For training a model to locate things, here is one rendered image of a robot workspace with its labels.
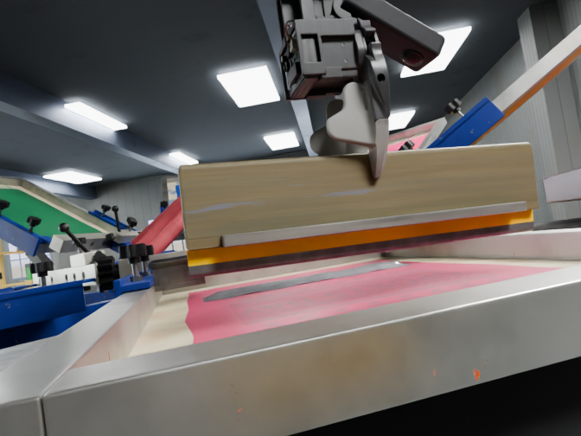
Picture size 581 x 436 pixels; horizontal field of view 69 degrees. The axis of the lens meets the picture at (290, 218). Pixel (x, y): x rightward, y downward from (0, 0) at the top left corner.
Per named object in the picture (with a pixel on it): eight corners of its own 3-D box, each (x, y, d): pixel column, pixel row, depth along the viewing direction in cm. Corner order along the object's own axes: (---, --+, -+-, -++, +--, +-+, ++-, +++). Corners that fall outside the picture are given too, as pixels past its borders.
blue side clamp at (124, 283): (155, 323, 62) (148, 275, 63) (118, 329, 61) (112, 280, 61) (165, 300, 91) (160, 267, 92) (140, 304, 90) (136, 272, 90)
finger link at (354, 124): (330, 184, 40) (312, 94, 42) (387, 177, 42) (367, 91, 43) (341, 174, 37) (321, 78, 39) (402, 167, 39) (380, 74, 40)
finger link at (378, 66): (360, 133, 42) (342, 54, 44) (376, 132, 43) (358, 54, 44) (379, 112, 38) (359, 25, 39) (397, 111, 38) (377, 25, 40)
